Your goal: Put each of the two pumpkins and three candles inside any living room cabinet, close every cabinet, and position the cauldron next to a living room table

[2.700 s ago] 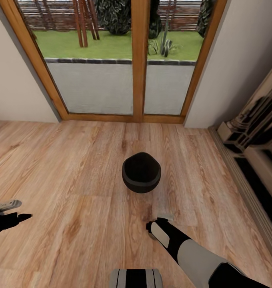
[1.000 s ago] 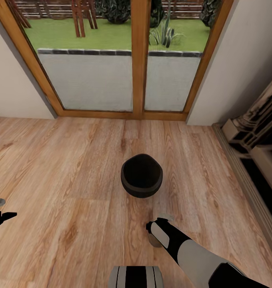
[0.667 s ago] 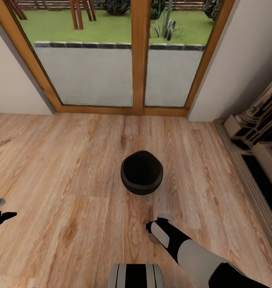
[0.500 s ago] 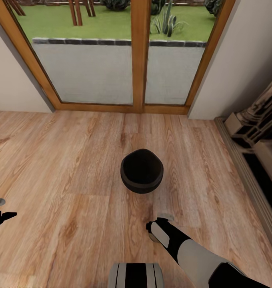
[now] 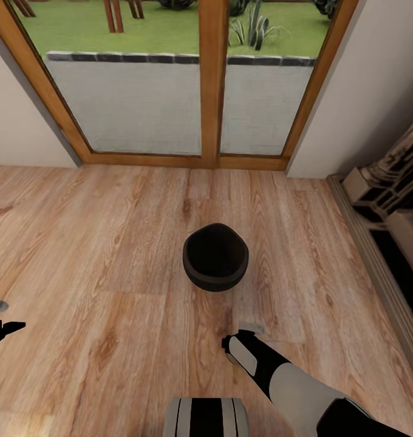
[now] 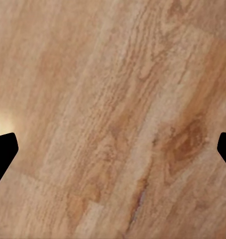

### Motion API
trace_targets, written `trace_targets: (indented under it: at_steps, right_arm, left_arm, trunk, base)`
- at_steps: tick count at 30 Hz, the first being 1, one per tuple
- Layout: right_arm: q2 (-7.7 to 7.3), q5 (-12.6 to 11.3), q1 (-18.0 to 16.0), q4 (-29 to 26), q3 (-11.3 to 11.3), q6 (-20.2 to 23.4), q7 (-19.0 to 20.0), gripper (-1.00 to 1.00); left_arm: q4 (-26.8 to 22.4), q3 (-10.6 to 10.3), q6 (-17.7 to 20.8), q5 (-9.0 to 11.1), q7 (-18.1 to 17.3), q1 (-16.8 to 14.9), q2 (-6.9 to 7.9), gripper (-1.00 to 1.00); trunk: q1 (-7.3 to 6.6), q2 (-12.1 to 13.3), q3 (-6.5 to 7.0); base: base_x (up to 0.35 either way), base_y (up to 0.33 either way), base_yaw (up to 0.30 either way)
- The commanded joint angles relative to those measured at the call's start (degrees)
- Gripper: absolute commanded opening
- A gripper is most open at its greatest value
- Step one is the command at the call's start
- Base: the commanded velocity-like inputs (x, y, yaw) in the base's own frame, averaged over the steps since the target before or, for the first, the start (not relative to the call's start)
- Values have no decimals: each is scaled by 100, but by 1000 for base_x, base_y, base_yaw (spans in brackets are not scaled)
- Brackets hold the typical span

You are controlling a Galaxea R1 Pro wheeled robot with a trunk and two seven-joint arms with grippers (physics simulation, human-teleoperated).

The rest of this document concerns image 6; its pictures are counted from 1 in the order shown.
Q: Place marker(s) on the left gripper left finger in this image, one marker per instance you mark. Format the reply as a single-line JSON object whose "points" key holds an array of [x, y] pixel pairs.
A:
{"points": [[8, 150]]}

